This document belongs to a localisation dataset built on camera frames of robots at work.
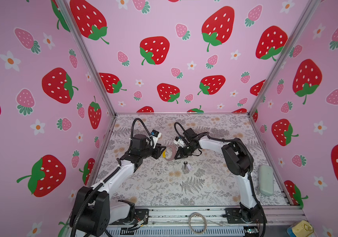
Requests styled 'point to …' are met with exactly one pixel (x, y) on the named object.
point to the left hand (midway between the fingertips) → (163, 145)
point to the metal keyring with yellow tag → (174, 153)
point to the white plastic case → (265, 181)
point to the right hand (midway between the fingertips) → (174, 158)
